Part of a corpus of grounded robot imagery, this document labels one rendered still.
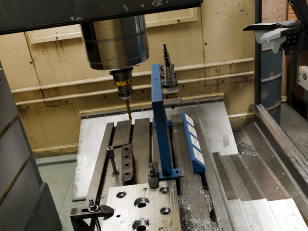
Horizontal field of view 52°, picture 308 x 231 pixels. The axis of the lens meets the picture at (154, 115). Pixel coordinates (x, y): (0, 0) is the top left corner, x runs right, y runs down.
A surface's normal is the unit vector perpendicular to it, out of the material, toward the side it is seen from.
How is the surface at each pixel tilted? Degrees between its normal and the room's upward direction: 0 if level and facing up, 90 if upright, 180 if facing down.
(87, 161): 22
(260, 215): 7
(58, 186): 0
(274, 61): 90
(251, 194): 7
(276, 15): 90
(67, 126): 90
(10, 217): 90
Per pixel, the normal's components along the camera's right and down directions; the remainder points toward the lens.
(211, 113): -0.11, -0.64
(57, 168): -0.14, -0.90
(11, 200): 0.99, -0.12
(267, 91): 0.31, 0.37
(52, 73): 0.01, 0.43
